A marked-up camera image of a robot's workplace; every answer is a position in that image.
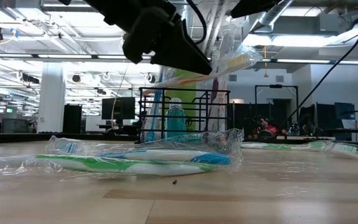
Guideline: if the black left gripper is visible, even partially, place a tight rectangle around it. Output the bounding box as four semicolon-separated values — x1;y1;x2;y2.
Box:
104;7;213;75

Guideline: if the orange toothbrush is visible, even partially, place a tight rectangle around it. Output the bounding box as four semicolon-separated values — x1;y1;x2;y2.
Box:
141;43;264;96

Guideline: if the blue mouthwash bottle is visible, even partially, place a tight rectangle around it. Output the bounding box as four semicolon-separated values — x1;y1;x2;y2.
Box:
165;97;188;139

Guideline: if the green disinfecting wipes canister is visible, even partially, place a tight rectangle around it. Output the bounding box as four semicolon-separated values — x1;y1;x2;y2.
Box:
163;70;208;131

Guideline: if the yellow hanging pendant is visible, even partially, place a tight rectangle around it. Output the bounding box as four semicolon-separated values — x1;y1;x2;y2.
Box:
262;45;269;78

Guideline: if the black computer monitor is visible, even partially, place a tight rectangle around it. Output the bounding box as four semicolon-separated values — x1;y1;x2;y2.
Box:
101;96;136;121

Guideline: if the long ceiling light strip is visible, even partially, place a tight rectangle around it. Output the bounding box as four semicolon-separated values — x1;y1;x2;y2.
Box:
0;52;358;66

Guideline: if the black cabinet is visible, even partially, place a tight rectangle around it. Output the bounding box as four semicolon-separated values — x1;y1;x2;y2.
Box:
62;104;83;134

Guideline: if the white building column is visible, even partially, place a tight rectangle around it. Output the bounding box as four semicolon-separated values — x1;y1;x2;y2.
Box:
37;62;67;134

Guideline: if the person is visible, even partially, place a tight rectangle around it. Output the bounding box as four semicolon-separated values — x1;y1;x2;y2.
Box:
252;115;288;139

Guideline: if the dark blue monitor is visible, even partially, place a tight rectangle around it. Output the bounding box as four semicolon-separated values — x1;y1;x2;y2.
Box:
334;102;356;121

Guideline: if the grey equipment box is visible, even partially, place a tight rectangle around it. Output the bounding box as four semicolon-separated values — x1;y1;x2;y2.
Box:
1;118;30;134

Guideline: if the silver ribbed air duct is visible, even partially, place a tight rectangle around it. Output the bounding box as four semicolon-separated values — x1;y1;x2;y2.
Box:
228;0;295;60

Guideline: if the black wire basket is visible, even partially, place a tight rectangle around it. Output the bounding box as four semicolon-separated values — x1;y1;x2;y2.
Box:
137;86;231;144

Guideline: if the black left wrist camera cable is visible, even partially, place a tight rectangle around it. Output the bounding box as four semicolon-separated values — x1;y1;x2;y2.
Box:
185;0;207;45

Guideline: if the black metal frame stand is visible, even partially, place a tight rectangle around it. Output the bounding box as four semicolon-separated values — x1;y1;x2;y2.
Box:
254;84;300;134

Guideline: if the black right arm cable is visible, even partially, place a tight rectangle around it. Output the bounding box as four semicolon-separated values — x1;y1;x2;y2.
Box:
281;14;358;127

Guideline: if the black table frame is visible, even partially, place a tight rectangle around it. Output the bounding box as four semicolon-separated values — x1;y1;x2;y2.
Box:
0;132;358;147

